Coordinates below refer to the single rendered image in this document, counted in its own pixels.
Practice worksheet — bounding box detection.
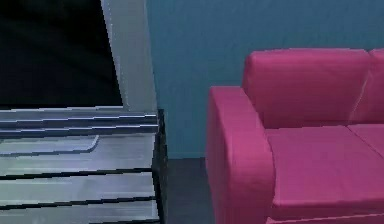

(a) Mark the black table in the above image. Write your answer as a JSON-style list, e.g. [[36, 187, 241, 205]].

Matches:
[[151, 108, 169, 224]]

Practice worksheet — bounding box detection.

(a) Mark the pink sofa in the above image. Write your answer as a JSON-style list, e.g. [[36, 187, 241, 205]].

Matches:
[[205, 47, 384, 224]]

